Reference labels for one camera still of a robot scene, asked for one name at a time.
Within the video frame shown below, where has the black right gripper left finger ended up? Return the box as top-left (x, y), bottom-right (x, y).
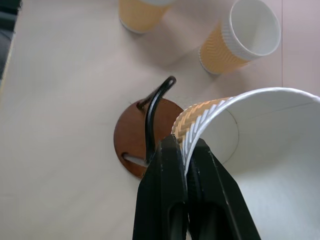
top-left (132, 134), bottom-right (189, 240)

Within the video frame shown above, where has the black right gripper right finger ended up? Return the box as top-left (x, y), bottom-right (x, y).
top-left (186, 138), bottom-right (262, 240)

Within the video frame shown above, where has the orange ribbed paper cup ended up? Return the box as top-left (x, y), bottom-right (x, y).
top-left (118, 0), bottom-right (176, 35)
top-left (198, 0), bottom-right (282, 77)
top-left (170, 87), bottom-right (320, 240)

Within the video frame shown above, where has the wire cup holder wooden base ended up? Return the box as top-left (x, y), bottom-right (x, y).
top-left (113, 76), bottom-right (185, 179)

